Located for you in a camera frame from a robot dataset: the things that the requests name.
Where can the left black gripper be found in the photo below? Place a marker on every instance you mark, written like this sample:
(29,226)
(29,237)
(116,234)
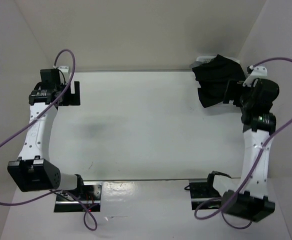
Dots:
(73,99)

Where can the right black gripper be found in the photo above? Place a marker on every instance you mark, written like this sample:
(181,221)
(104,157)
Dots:
(235,86)

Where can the black pleated skirt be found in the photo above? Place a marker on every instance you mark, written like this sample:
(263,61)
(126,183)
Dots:
(213,77)

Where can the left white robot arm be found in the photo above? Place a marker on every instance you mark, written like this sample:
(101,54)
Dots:
(33,171)

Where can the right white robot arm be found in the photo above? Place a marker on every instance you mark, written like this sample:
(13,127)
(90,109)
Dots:
(249,199)

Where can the white laundry basket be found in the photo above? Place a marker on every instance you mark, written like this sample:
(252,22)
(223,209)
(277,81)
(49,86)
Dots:
(208,58)

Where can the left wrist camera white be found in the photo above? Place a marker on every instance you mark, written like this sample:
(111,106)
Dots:
(63,69)

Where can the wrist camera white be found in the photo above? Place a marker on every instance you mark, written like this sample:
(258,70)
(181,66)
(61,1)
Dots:
(63,69)
(254,72)

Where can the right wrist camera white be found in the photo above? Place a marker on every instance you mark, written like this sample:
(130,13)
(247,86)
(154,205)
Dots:
(254,72)

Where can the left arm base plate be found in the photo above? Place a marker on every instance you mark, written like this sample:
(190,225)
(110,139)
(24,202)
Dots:
(90,196)

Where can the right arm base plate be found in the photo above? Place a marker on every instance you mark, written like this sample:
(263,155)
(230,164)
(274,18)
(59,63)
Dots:
(203,195)

